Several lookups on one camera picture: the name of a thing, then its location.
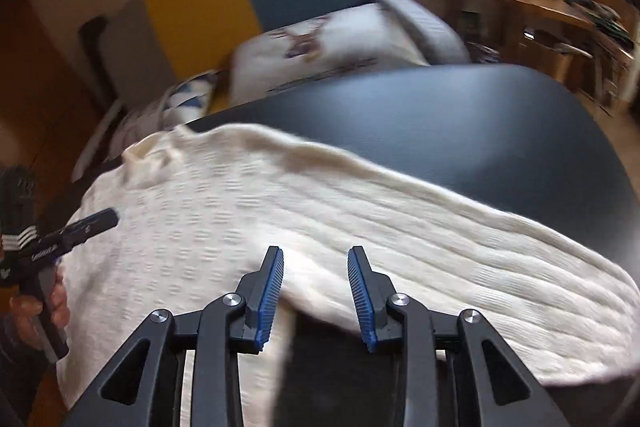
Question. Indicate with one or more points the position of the blue triangle pattern cushion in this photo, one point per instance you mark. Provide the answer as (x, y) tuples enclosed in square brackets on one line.
[(189, 100)]

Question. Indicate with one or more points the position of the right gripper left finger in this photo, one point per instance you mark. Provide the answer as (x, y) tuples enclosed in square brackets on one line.
[(141, 384)]

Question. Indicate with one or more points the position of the cluttered wooden desk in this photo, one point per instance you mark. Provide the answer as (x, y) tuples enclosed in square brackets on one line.
[(555, 38)]

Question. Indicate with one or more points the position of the person's left hand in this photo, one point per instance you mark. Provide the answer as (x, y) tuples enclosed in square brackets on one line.
[(25, 309)]

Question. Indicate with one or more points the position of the cream knitted sweater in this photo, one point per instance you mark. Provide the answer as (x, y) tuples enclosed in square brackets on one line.
[(199, 210)]

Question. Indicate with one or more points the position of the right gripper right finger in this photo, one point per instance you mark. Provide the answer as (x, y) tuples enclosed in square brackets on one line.
[(451, 370)]

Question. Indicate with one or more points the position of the deer print cushion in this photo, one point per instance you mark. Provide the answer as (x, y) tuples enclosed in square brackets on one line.
[(362, 39)]

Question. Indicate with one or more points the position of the yellow blue grey sofa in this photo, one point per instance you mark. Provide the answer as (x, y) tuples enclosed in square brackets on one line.
[(150, 46)]

